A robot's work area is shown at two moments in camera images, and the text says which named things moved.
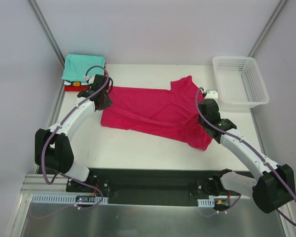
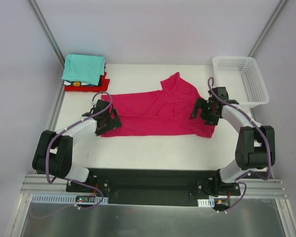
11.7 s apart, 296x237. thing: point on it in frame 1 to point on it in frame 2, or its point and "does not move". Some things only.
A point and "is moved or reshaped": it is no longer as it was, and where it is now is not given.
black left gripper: [105, 101] to [107, 121]
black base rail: [152, 186] does not move
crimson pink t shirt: [171, 112] is moved or reshaped
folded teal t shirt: [75, 66] does not move
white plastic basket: [240, 85] does not move
